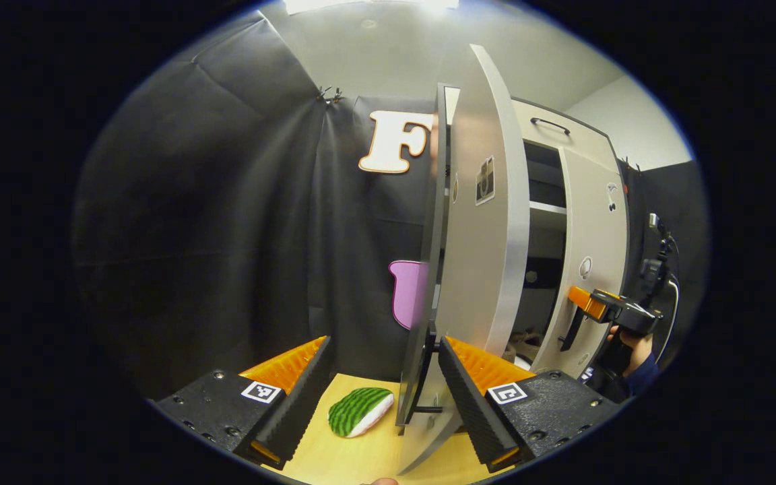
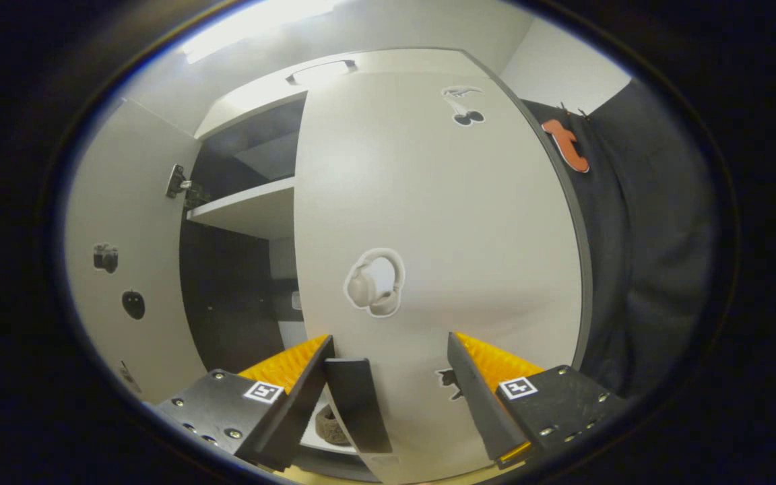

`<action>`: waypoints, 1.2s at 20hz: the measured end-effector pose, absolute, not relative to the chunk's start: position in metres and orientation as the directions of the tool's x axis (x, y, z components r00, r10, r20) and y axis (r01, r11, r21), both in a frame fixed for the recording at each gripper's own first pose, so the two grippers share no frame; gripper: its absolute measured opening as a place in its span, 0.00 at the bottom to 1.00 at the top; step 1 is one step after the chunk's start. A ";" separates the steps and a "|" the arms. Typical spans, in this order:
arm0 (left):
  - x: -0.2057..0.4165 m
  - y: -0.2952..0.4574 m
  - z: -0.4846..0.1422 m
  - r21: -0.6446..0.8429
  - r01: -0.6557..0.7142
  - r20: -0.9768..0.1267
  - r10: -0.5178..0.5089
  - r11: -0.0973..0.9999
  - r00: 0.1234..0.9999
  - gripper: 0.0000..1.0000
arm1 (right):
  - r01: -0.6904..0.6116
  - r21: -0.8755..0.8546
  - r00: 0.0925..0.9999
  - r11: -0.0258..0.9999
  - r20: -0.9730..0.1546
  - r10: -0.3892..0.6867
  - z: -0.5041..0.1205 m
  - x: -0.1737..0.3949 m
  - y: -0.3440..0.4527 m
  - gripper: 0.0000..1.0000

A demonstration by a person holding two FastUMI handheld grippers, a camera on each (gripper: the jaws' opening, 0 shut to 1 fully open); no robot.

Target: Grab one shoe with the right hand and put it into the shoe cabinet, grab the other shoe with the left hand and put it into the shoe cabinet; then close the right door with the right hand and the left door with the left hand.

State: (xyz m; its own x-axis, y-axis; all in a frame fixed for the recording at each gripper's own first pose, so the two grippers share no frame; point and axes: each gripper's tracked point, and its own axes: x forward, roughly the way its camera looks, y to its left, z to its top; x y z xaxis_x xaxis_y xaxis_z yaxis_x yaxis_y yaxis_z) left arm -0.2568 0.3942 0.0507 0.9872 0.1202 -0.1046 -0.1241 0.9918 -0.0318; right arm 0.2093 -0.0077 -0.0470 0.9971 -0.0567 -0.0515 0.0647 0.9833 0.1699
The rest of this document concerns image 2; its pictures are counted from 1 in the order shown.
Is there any ceiling light panel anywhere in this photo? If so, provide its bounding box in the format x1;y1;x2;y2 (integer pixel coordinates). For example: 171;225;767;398
179;0;342;65

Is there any brown fuzzy shoe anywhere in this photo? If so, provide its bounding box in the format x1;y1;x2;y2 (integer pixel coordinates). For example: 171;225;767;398
314;404;355;447

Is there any white and grey shoe cabinet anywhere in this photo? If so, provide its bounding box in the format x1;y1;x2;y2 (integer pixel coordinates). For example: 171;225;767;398
178;47;594;484

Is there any white cabinet shelf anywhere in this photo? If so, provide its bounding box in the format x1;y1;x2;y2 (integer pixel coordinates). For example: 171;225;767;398
186;176;296;240

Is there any metal door hinge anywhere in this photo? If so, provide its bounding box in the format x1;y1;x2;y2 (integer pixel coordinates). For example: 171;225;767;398
164;164;212;206

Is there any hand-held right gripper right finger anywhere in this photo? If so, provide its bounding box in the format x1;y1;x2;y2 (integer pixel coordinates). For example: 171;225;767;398
447;331;628;470

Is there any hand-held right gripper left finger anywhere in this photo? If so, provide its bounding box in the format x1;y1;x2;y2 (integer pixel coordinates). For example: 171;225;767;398
156;334;336;472

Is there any white shoe cabinet door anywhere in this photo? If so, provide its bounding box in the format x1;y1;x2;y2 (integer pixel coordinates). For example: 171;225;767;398
63;100;210;405
292;48;594;484

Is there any black backdrop cloth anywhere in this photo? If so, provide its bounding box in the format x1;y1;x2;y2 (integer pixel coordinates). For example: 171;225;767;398
523;79;719;398

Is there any white cabinet drawer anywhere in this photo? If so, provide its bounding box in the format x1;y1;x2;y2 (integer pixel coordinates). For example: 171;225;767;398
193;48;470;141

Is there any black drawer handle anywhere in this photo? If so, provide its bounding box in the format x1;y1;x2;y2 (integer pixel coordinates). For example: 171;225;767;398
286;59;358;86

